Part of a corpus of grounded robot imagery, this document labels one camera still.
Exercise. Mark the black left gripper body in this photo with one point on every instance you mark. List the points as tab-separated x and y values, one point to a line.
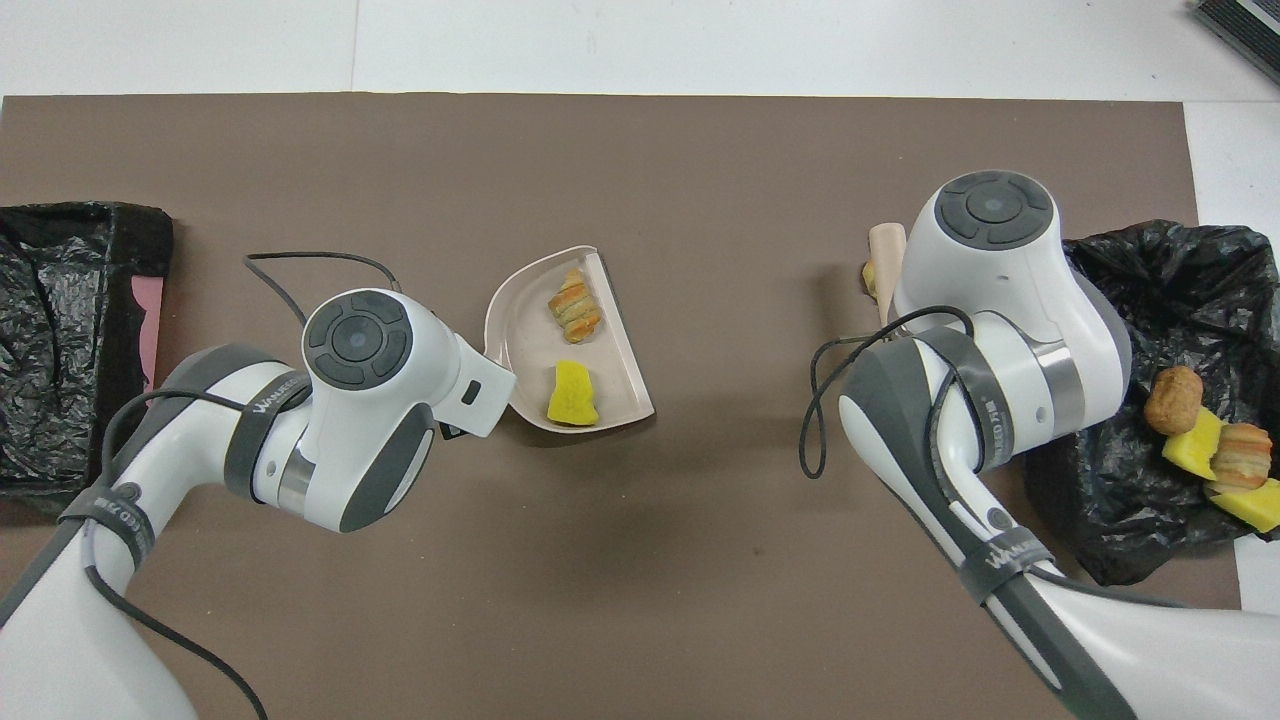
452	431

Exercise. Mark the beige plastic dustpan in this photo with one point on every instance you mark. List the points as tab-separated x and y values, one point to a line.
525	340

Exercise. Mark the yellow sponge piece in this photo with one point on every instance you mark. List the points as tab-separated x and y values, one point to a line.
1250	505
572	395
1192	452

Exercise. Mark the toy croissant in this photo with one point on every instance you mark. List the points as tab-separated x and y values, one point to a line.
872	280
576	308

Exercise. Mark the beige hand brush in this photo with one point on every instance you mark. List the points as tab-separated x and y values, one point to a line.
886	250

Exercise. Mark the brown bread chunk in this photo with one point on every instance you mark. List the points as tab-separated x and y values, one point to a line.
1174	400

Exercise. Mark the beige bread chunk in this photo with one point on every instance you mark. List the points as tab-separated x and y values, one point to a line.
1241	455

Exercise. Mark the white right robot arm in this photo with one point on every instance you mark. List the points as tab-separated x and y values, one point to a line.
1000	290

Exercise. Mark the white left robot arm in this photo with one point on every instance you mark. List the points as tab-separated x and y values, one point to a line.
445	375

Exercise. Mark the pink bin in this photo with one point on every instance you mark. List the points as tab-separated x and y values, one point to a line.
150	320

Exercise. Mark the black plastic trash bag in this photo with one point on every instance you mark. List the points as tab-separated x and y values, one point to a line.
1200	300
60	320

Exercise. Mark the brown table mat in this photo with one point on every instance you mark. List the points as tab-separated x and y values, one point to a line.
650	600

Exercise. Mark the black ribbed device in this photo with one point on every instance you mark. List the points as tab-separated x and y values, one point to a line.
1245	25

